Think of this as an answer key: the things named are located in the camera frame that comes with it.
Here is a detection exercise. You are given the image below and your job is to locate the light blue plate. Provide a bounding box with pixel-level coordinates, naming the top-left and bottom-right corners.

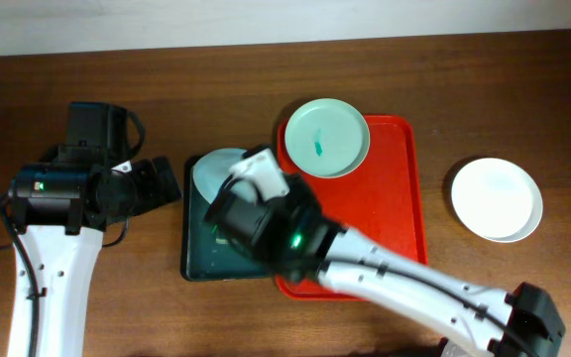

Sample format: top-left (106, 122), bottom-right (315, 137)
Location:
top-left (192, 148), bottom-right (245, 203)

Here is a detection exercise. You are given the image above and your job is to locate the pale green plate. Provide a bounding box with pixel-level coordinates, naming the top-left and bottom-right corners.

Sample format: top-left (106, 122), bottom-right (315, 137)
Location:
top-left (285, 98), bottom-right (371, 179)

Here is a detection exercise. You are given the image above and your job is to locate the white plate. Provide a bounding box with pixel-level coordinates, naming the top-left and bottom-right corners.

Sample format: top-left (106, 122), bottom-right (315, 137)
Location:
top-left (450, 158), bottom-right (544, 243)

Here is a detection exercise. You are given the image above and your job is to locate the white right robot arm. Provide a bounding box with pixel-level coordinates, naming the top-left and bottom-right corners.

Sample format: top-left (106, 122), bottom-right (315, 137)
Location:
top-left (205, 191), bottom-right (566, 356)

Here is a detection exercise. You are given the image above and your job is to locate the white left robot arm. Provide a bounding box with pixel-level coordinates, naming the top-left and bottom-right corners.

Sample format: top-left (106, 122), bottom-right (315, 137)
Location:
top-left (0, 102), bottom-right (181, 356)

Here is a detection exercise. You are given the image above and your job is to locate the red plastic tray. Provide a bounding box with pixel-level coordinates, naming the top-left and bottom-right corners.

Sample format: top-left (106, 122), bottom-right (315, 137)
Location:
top-left (275, 114), bottom-right (429, 302)

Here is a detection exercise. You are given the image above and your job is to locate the dark green water basin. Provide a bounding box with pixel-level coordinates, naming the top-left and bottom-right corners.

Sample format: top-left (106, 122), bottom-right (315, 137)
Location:
top-left (179, 156), bottom-right (269, 282)

